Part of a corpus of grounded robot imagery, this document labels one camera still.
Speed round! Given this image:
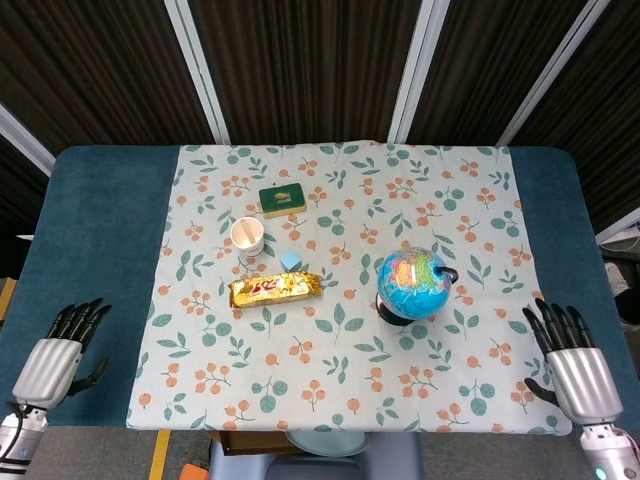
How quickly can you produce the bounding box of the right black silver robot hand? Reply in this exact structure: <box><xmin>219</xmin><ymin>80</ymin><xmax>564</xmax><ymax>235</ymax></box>
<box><xmin>521</xmin><ymin>297</ymin><xmax>625</xmax><ymax>426</ymax></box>

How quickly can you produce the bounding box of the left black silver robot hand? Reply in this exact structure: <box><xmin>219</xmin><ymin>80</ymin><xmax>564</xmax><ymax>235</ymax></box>
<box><xmin>10</xmin><ymin>297</ymin><xmax>112</xmax><ymax>412</ymax></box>

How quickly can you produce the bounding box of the blue desk globe black stand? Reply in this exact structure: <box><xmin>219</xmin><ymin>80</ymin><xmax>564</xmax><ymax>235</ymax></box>
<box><xmin>373</xmin><ymin>245</ymin><xmax>460</xmax><ymax>326</ymax></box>

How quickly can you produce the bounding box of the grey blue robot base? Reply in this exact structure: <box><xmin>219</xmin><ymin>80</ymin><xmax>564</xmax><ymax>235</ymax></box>
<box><xmin>206</xmin><ymin>434</ymin><xmax>427</xmax><ymax>480</ymax></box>

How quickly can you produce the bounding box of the blue felt table cover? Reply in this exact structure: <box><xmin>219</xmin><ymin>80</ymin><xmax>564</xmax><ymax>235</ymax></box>
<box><xmin>0</xmin><ymin>144</ymin><xmax>637</xmax><ymax>431</ymax></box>

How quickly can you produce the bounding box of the brown cardboard box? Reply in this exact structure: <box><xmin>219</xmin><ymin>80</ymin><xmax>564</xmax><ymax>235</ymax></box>
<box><xmin>208</xmin><ymin>429</ymin><xmax>301</xmax><ymax>457</ymax></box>

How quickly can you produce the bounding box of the floral leaf fruit tablecloth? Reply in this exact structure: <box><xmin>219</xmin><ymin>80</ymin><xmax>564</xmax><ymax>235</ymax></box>
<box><xmin>124</xmin><ymin>139</ymin><xmax>574</xmax><ymax>434</ymax></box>

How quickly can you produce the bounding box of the white paper cup blue logo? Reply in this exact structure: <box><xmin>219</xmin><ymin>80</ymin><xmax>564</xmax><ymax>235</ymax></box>
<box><xmin>229</xmin><ymin>216</ymin><xmax>265</xmax><ymax>258</ymax></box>

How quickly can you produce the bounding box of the gold biscuit pack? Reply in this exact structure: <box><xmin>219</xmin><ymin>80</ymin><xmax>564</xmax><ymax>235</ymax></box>
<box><xmin>228</xmin><ymin>271</ymin><xmax>323</xmax><ymax>309</ymax></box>

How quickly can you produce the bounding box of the light blue round plate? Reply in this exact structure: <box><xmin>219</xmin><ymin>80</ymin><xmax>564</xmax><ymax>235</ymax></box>
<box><xmin>286</xmin><ymin>430</ymin><xmax>370</xmax><ymax>458</ymax></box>

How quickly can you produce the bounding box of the white screen frame post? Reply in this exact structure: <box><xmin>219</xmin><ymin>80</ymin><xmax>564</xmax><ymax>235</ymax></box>
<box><xmin>593</xmin><ymin>207</ymin><xmax>640</xmax><ymax>247</ymax></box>
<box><xmin>497</xmin><ymin>0</ymin><xmax>614</xmax><ymax>147</ymax></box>
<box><xmin>0</xmin><ymin>103</ymin><xmax>57</xmax><ymax>174</ymax></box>
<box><xmin>387</xmin><ymin>0</ymin><xmax>452</xmax><ymax>146</ymax></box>
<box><xmin>164</xmin><ymin>0</ymin><xmax>232</xmax><ymax>147</ymax></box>

